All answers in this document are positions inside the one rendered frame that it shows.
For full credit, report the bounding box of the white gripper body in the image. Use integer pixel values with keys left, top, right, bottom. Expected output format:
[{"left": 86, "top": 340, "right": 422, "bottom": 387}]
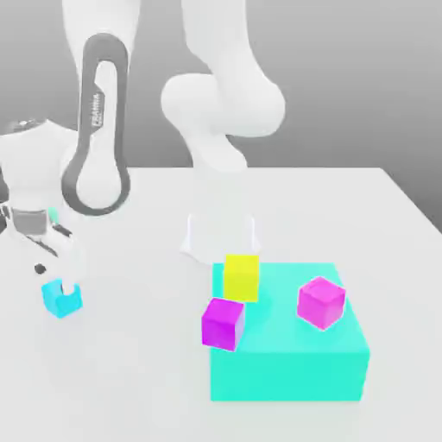
[{"left": 21, "top": 230, "right": 87, "bottom": 285}]

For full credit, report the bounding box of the small blue cube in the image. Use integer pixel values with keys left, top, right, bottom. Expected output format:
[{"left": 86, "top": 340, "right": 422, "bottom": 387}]
[{"left": 41, "top": 278, "right": 84, "bottom": 319}]

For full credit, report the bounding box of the small magenta cube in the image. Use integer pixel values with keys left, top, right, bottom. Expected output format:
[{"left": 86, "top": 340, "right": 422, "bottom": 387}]
[
  {"left": 200, "top": 297, "right": 247, "bottom": 353},
  {"left": 296, "top": 275, "right": 347, "bottom": 332}
]

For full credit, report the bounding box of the small yellow cube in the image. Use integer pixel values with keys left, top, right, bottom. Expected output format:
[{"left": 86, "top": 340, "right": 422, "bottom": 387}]
[{"left": 223, "top": 254, "right": 261, "bottom": 304}]

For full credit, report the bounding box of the large turquoise box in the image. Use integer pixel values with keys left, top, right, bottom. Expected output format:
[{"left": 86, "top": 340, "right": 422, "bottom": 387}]
[{"left": 209, "top": 262, "right": 371, "bottom": 403}]

